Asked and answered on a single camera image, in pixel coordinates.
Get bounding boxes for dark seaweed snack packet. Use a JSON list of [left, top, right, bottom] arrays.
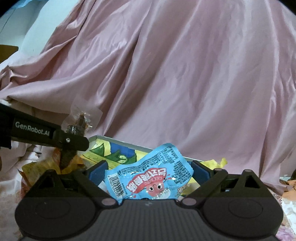
[[59, 96, 102, 170]]

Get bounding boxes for light blue jelly packet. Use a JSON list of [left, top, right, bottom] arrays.
[[104, 143, 194, 203]]

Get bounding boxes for gold foil snack packet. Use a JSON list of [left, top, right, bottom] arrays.
[[18, 148, 85, 194]]

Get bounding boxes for grey shallow cardboard box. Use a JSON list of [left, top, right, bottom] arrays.
[[87, 135, 204, 163]]

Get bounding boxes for yellow blue dinosaur snack bag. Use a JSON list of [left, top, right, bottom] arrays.
[[79, 138, 228, 197]]

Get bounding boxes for floral bed sheet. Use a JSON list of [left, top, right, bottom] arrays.
[[0, 159, 296, 241]]

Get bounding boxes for pale pink duvet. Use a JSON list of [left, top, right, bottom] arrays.
[[1, 51, 67, 163]]

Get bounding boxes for orange cloth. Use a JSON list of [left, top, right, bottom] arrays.
[[280, 179, 295, 192]]

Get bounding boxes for pink satin curtain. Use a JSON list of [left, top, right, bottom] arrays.
[[1, 1, 295, 193]]

